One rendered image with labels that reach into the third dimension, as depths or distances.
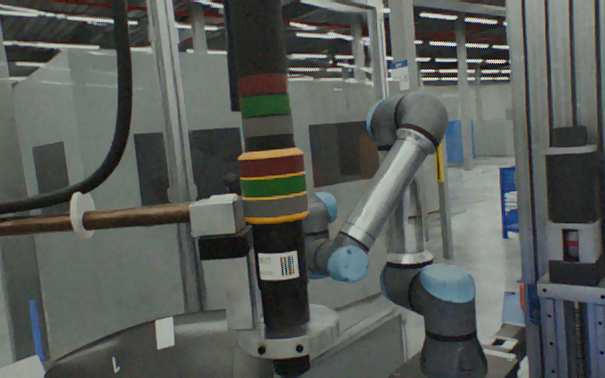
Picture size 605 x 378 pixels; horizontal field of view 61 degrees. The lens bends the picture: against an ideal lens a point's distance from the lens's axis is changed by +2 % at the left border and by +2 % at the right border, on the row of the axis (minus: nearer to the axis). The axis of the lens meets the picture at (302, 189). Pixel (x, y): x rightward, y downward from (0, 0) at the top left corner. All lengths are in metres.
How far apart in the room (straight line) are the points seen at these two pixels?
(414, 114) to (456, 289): 0.39
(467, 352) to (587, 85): 0.62
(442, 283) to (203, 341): 0.75
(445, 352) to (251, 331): 0.92
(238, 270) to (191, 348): 0.20
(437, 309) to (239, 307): 0.89
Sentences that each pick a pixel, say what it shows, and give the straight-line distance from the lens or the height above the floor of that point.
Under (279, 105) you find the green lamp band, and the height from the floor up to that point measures 1.62.
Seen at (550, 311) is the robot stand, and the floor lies 1.19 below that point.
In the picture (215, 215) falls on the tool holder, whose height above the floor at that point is 1.55.
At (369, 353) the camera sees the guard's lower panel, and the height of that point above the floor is 0.89.
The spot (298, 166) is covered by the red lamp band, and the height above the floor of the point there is 1.58.
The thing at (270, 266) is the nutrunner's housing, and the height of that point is 1.52.
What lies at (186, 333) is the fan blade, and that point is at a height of 1.42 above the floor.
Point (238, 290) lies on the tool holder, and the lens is 0.34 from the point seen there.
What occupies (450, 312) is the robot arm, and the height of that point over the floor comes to 1.19.
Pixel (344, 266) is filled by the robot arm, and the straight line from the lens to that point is 1.02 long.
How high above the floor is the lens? 1.60
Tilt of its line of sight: 5 degrees down
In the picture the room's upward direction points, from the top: 5 degrees counter-clockwise
